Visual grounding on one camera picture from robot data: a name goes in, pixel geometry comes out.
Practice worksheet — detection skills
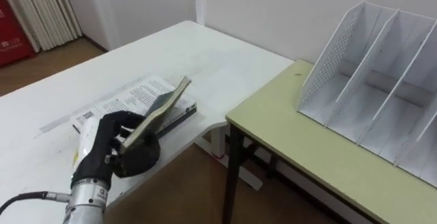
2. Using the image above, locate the red cabinet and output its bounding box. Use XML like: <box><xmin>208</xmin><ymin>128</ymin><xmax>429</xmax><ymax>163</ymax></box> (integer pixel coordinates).
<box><xmin>0</xmin><ymin>0</ymin><xmax>36</xmax><ymax>68</ymax></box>

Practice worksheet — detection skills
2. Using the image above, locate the white desk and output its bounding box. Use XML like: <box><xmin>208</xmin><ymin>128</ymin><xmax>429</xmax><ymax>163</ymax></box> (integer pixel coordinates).
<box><xmin>0</xmin><ymin>20</ymin><xmax>295</xmax><ymax>224</ymax></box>

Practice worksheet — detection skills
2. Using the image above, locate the white perforated file rack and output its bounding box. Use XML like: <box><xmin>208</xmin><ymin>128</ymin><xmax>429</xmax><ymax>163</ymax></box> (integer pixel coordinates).
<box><xmin>296</xmin><ymin>1</ymin><xmax>437</xmax><ymax>188</ymax></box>

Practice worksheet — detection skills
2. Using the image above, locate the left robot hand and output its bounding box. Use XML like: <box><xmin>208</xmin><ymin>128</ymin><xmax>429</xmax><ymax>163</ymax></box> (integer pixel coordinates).
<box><xmin>70</xmin><ymin>110</ymin><xmax>161</xmax><ymax>191</ymax></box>

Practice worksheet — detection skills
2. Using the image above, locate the thin green book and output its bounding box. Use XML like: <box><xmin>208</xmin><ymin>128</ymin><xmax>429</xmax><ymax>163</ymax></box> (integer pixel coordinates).
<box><xmin>119</xmin><ymin>76</ymin><xmax>192</xmax><ymax>155</ymax></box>

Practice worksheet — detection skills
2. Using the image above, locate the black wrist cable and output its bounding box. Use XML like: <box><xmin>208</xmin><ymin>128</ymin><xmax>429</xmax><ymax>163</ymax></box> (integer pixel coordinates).
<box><xmin>0</xmin><ymin>191</ymin><xmax>72</xmax><ymax>215</ymax></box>

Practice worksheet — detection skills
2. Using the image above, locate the white book with black spine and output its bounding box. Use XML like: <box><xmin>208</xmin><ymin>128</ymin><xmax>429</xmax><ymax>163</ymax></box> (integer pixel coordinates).
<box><xmin>70</xmin><ymin>74</ymin><xmax>198</xmax><ymax>138</ymax></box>

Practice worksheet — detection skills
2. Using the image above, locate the white door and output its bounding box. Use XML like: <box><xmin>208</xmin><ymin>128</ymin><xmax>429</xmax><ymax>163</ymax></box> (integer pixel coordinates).
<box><xmin>85</xmin><ymin>0</ymin><xmax>206</xmax><ymax>51</ymax></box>

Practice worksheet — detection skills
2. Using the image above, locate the yellow-green table with black legs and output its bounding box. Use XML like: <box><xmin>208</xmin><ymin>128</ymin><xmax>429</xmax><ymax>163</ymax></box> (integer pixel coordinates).
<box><xmin>221</xmin><ymin>59</ymin><xmax>437</xmax><ymax>224</ymax></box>

